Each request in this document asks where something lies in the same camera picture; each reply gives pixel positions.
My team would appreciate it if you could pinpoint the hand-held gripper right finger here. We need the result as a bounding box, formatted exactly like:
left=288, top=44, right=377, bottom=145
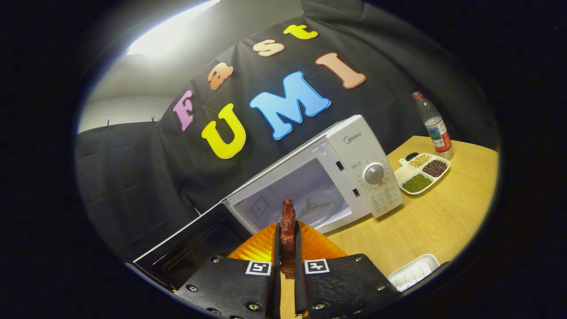
left=294, top=220, right=401, bottom=319

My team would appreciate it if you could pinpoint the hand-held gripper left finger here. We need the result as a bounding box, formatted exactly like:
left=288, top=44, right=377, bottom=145
left=175, top=222, right=282, bottom=319

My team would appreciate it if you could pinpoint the reddish brown meat piece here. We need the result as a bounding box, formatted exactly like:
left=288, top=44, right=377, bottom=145
left=279, top=198, right=296, bottom=280

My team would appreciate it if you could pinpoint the white toaster oven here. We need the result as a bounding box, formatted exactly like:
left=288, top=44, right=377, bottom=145
left=133, top=114, right=404, bottom=293

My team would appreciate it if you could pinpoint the glass turntable plate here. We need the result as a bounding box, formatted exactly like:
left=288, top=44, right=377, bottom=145
left=290, top=188, right=353, bottom=230

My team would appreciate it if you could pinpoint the small white ribbed tray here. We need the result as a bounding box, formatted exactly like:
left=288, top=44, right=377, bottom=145
left=388, top=253, right=440, bottom=292

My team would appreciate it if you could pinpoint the white divided bean dish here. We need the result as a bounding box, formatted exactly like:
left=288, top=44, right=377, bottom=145
left=394, top=152, right=451, bottom=195

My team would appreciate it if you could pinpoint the pile of green beans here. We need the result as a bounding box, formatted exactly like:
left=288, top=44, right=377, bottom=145
left=402, top=173, right=432, bottom=193

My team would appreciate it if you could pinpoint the pile of dark red beans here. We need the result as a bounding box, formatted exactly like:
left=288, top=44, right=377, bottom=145
left=422, top=159, right=448, bottom=178

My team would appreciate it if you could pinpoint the black backdrop cloth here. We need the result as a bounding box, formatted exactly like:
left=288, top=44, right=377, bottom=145
left=74, top=0, right=501, bottom=262

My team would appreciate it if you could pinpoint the clear plastic water bottle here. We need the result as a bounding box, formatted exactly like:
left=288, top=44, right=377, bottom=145
left=412, top=91, right=454, bottom=160

